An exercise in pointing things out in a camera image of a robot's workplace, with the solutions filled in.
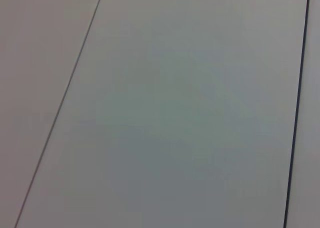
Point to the black vertical wall seam strip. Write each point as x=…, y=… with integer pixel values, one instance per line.
x=297, y=107

